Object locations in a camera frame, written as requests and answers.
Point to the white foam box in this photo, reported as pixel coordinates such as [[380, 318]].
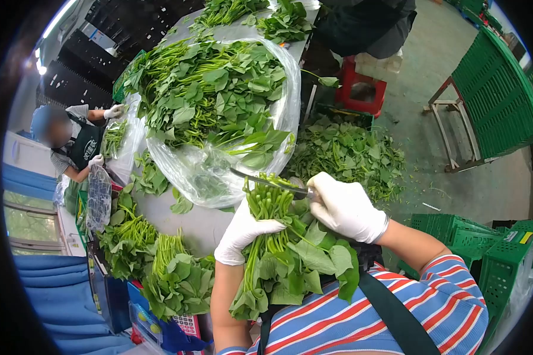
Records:
[[379, 64]]

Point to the loose leafy greens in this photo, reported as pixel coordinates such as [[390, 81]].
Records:
[[151, 177]]

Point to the small bunch of green stems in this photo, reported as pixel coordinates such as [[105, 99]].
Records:
[[114, 138]]

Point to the green crates on stand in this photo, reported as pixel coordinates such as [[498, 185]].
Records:
[[499, 97]]

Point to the person's left hand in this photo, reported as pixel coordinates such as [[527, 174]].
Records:
[[240, 233]]

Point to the kitchen knife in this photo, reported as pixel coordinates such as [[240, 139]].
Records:
[[266, 181]]

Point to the large clear plastic bag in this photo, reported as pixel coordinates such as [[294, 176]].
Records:
[[204, 177]]

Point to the person's right hand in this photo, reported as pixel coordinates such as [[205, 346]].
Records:
[[351, 208]]

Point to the pile of trimmed green leaves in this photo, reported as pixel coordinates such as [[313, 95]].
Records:
[[346, 155]]

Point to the red plastic stool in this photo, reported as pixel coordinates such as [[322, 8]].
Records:
[[362, 91]]

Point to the patterned clear plastic bag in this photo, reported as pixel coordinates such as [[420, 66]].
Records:
[[98, 199]]

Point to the person's body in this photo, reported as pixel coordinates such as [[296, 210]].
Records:
[[368, 315]]

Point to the tall green plastic crate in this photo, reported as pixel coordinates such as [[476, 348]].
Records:
[[502, 270]]

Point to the bunch of leafy green stems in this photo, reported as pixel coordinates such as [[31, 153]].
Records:
[[288, 262]]

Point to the blue weighing scale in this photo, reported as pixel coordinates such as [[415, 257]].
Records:
[[177, 330]]

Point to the person's left thumb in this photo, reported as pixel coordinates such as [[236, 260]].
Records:
[[270, 226]]

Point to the person's right fingers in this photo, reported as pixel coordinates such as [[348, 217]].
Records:
[[322, 193]]

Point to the stack of black crates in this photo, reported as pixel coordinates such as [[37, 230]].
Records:
[[89, 57]]

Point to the loose green leaves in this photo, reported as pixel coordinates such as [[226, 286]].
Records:
[[284, 22]]

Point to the low stack of green crates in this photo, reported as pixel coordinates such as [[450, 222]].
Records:
[[453, 237]]

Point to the black floor crate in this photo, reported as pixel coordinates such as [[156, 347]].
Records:
[[344, 115]]

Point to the stack of blue crates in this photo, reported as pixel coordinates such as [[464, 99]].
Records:
[[66, 301]]

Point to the metal frame stand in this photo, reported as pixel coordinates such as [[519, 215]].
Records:
[[448, 128]]

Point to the heap of leafy greens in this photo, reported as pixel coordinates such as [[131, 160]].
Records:
[[204, 88]]

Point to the trimmed bundle of greens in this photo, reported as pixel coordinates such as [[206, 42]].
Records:
[[177, 279], [126, 239]]

